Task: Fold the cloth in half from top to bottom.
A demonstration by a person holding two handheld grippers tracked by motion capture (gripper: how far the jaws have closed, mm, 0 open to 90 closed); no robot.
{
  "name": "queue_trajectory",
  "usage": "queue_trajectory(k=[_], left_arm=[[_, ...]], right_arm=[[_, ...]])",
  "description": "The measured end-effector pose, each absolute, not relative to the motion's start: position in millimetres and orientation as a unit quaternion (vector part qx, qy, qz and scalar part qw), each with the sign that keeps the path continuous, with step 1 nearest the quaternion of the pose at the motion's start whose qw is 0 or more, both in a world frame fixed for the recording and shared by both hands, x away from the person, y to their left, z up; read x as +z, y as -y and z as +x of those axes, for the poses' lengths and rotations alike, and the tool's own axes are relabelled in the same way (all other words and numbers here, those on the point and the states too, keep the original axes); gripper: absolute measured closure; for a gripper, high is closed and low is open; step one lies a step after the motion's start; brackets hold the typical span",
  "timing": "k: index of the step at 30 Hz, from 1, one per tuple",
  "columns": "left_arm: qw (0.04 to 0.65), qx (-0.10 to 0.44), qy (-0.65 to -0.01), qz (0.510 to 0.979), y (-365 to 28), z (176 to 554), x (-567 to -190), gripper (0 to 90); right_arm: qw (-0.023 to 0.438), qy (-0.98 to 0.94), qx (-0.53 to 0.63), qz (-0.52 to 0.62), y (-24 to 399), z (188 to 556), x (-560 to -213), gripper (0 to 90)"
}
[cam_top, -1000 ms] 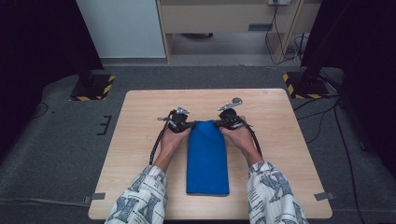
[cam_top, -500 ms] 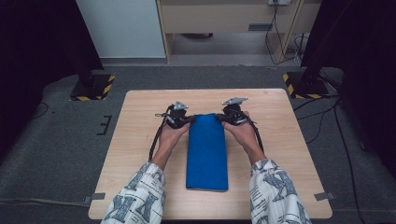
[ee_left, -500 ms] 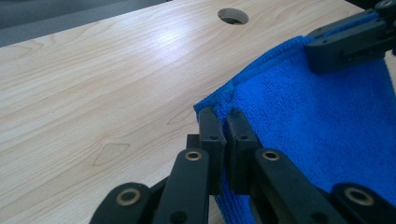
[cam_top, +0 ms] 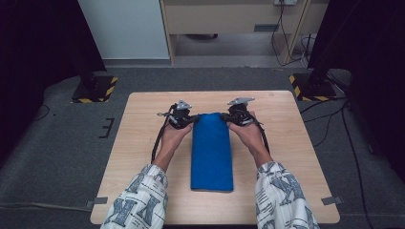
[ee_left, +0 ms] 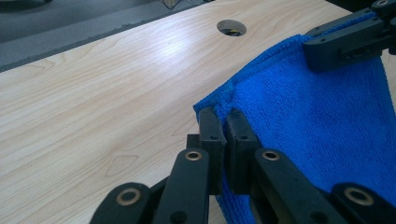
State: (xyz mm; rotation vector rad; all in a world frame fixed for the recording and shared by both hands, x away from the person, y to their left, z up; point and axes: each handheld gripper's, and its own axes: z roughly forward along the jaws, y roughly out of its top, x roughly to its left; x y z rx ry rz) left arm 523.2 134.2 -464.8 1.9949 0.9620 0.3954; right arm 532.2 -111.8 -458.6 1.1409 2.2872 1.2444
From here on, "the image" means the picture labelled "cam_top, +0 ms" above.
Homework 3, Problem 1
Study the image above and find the black curtain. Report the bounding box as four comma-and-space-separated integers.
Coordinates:
0, 0, 108, 163
307, 0, 405, 175

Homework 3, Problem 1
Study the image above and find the grey tape piece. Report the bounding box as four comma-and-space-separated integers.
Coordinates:
320, 196, 345, 206
84, 197, 109, 210

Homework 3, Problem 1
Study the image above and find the person's left hand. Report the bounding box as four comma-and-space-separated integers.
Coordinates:
160, 122, 194, 155

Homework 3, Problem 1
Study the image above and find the long black floor cable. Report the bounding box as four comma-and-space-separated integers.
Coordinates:
341, 101, 375, 229

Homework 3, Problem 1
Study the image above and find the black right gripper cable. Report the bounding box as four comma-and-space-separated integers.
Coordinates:
247, 114, 272, 155

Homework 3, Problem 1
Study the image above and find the thin black floor cable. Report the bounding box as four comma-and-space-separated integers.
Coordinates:
32, 104, 52, 122

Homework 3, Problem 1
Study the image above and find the grey drawer handle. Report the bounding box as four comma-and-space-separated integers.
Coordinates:
253, 23, 281, 32

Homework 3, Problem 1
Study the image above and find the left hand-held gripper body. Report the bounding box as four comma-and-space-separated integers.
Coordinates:
157, 99, 195, 130

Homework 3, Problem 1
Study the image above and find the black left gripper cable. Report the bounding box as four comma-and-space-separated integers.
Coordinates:
150, 104, 178, 164

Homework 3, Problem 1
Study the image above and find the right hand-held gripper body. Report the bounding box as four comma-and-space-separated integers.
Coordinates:
226, 96, 264, 128

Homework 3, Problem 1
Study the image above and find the black hanging power cable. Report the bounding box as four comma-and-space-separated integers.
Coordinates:
269, 0, 308, 67

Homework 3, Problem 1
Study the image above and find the black stand striped base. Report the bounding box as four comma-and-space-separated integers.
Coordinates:
71, 56, 119, 104
288, 0, 364, 102

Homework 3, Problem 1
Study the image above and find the white cabinet panel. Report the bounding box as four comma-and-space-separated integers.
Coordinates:
77, 0, 170, 60

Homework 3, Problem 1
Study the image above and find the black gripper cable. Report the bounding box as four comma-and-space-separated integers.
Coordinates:
247, 114, 272, 155
150, 104, 178, 164

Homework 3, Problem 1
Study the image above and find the blue cloth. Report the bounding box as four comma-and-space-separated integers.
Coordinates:
190, 112, 235, 193

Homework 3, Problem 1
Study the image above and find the light wooden desk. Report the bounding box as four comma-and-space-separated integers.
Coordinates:
159, 0, 330, 65

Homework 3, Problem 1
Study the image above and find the person's right hand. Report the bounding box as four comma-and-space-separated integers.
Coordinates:
226, 110, 269, 156

